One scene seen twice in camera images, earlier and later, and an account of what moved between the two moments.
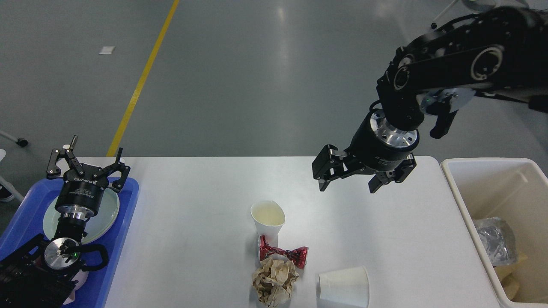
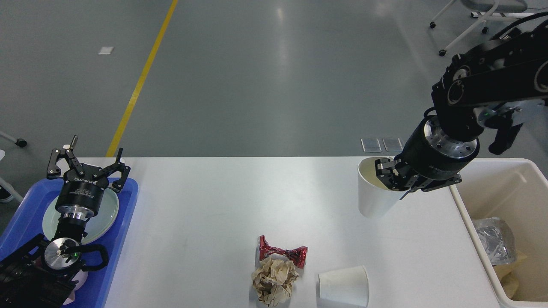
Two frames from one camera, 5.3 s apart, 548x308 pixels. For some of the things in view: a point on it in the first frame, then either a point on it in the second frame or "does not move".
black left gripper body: x=80 y=196 does not move
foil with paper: x=498 y=240 does not move
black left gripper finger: x=54 y=170 does not move
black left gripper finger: x=118 y=185 does not move
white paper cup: x=349 y=286 does not move
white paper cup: x=269 y=217 to x=376 y=200
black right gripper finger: x=329 y=163 to x=393 y=174
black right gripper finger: x=401 y=173 to x=425 y=184
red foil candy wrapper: x=298 y=255 does not move
